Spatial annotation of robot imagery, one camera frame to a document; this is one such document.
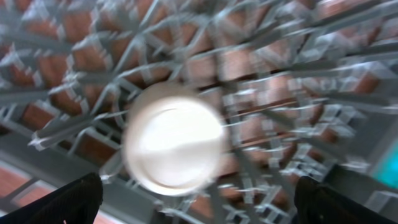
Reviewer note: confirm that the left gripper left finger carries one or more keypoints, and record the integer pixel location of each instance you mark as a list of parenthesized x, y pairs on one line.
[(76, 203)]

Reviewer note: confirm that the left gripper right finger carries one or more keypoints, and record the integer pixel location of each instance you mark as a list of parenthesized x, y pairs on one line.
[(319, 204)]

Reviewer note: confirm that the white cup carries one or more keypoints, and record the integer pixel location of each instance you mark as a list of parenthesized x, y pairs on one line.
[(174, 142)]

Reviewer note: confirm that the grey dishwasher rack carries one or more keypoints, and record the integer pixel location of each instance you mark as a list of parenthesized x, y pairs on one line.
[(306, 88)]

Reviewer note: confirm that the teal plastic tray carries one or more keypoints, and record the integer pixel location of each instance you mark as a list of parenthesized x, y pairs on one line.
[(386, 170)]

